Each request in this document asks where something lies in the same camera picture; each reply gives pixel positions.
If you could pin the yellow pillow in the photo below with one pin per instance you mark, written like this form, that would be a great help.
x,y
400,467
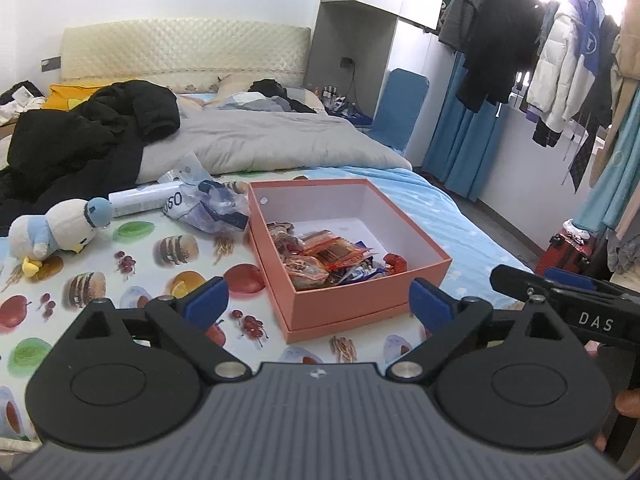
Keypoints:
x,y
65,96

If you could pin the black wall power outlet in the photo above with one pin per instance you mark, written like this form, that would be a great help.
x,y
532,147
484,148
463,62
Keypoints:
x,y
346,62

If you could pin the grey wall switch panel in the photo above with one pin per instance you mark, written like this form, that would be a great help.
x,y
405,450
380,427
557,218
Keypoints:
x,y
51,64

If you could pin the person's right hand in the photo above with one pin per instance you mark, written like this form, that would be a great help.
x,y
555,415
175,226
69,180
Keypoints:
x,y
630,402

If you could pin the grey duvet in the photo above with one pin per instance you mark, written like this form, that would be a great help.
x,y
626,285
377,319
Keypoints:
x,y
280,140

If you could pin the orange cardboard box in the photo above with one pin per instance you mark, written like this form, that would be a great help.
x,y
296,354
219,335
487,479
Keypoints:
x,y
350,310

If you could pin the teal hanging cloth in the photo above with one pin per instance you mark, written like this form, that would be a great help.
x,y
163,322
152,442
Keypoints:
x,y
610,195

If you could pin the clear plastic bag blue print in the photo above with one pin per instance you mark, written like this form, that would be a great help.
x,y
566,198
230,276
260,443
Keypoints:
x,y
210,205

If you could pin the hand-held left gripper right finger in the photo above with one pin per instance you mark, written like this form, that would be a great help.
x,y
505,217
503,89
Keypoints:
x,y
430,305

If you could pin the white cylindrical tube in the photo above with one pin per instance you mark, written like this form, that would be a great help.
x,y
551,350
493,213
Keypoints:
x,y
145,199

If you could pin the beige hanging clothes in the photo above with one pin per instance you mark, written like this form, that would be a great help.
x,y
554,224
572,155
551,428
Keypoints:
x,y
627,110

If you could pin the blue white hanging jacket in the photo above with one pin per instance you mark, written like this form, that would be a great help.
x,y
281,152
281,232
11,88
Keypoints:
x,y
590,30

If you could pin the black down jacket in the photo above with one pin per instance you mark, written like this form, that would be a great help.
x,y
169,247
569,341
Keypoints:
x,y
80,145

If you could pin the blue curtain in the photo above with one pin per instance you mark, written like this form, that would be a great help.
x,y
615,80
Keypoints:
x,y
470,150

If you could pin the red suitcase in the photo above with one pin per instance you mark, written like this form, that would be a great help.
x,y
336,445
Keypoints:
x,y
565,255

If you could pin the pile of clothes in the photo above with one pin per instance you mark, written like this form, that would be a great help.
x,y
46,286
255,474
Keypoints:
x,y
20,102

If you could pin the beige pillow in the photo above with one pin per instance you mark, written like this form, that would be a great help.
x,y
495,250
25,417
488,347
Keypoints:
x,y
232,91

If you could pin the grey wardrobe cabinet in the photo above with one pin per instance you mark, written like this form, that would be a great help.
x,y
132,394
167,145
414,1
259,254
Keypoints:
x,y
370,15

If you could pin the white hanging puffer jacket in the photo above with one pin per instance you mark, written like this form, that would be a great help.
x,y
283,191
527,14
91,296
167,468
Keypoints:
x,y
555,75

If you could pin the red snack packet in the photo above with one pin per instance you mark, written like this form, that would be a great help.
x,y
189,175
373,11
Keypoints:
x,y
395,262

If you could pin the cream quilted headboard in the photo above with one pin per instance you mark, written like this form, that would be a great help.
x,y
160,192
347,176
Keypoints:
x,y
185,52

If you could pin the white blue plush duck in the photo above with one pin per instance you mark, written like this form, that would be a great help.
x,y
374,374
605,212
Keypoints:
x,y
55,230

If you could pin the dark clothes on bed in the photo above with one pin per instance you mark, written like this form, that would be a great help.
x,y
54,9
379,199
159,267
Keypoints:
x,y
280,95

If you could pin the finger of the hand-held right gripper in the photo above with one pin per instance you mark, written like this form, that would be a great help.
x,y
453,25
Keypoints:
x,y
567,278
510,281

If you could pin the fruit printed mat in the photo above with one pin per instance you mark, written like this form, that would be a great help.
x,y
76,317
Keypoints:
x,y
145,260

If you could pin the black hanging coat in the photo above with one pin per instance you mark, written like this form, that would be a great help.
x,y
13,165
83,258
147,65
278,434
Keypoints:
x,y
502,40

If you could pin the orange snack packet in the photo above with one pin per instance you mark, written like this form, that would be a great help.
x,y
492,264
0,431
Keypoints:
x,y
332,249

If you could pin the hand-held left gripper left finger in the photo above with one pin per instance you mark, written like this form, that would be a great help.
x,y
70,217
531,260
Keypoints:
x,y
207,302

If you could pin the blue chair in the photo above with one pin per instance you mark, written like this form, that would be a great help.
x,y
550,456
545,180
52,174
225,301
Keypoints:
x,y
397,110

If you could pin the grey hanging jacket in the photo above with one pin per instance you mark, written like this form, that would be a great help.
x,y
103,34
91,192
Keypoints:
x,y
457,10

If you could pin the purple snack packet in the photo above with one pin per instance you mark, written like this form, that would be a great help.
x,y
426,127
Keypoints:
x,y
360,272

